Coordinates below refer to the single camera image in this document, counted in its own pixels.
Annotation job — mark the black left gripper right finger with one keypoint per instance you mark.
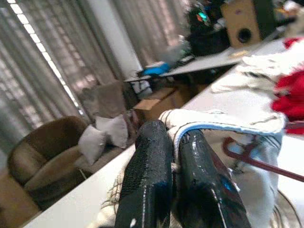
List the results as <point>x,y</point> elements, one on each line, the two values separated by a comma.
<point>202,180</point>

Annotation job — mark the grey cushion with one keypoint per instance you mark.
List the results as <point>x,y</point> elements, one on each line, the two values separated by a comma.
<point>92,145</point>
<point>115,130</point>

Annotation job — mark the brown round armchair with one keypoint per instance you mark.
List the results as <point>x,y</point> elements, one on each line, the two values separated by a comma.
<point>42,154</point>

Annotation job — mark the bright blue object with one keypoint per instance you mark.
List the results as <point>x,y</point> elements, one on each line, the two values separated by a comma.
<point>156,69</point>

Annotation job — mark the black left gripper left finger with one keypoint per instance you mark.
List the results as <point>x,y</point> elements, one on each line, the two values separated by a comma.
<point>147,171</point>

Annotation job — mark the wooden speaker box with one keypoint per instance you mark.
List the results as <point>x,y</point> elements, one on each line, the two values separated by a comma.
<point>242,23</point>

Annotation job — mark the grey long table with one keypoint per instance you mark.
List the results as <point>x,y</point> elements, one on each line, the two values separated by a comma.
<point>204,63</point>

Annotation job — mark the black bulky object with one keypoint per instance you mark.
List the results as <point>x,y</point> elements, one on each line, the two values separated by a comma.
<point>206,35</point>

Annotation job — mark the open cardboard box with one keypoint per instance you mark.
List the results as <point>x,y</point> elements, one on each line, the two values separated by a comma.
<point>159,102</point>

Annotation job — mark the white garment with blue trim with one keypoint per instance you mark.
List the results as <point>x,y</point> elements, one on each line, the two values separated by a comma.
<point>251,185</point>

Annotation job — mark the grey sheer curtain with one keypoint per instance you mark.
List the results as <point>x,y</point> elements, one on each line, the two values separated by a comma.
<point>54,59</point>

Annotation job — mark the crumpled red garment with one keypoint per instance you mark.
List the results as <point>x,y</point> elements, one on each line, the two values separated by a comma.
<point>292,95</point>

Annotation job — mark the dark red plastic hanger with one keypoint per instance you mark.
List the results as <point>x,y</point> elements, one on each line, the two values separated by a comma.
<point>268,166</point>

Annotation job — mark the white garment with dark lines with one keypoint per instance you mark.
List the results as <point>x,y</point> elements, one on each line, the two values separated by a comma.
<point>256,78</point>

